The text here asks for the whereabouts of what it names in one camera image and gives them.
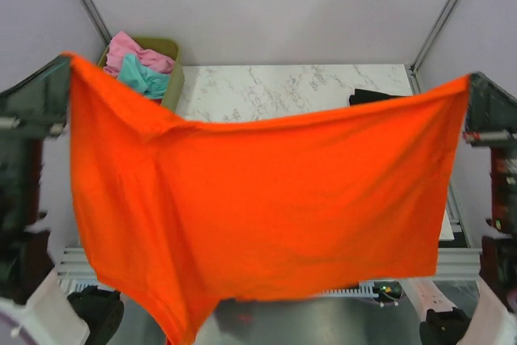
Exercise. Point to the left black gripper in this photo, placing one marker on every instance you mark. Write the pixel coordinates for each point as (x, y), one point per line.
(43, 96)

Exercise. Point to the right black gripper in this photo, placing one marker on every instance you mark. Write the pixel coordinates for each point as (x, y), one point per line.
(493, 114)

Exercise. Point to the orange t shirt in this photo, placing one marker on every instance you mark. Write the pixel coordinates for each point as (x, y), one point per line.
(180, 215)

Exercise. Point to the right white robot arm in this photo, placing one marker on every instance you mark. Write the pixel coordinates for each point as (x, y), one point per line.
(442, 322)

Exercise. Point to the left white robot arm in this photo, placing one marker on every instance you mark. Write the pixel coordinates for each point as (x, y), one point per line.
(32, 299)

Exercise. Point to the teal t shirt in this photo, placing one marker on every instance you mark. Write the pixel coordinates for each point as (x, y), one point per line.
(142, 79)

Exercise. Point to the pink t shirt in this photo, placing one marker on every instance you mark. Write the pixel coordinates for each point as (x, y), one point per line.
(158, 54)

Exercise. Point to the folded black t shirt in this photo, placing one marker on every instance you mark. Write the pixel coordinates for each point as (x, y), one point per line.
(361, 96)

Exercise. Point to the olive green plastic bin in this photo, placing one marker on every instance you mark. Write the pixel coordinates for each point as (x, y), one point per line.
(175, 86)

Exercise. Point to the right aluminium frame post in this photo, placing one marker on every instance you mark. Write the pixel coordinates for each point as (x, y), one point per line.
(444, 15)

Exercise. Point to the white slotted cable duct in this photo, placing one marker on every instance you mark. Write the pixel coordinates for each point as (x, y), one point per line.
(390, 289)

